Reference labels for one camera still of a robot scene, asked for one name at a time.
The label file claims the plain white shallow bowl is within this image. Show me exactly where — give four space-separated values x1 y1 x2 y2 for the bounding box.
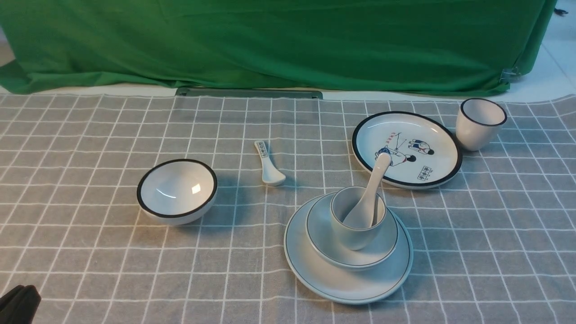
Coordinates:
305 192 401 270

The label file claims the plain white spoon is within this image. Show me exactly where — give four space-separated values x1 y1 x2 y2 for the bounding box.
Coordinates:
343 153 391 229

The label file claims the plain white cup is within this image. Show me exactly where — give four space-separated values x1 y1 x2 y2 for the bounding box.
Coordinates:
330 186 387 251

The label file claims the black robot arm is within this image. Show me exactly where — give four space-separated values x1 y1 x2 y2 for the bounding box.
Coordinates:
0 285 41 324

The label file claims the small patterned white spoon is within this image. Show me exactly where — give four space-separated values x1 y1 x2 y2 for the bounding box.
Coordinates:
254 141 286 186

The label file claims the black-rimmed white bowl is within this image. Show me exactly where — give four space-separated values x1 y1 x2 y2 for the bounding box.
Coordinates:
136 158 218 226

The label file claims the illustrated black-rimmed plate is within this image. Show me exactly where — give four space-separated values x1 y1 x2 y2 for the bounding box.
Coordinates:
351 111 463 189

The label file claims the plain white large plate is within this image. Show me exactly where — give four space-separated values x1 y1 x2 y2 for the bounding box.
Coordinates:
283 193 414 304

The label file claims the green backdrop cloth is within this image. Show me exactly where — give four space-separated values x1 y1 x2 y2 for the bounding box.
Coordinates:
1 0 556 96

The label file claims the black-rimmed white cup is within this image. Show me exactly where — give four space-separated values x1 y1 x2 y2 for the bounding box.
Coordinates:
455 98 508 151

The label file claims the metal backdrop clip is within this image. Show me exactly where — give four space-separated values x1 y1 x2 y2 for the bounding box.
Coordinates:
499 67 522 84

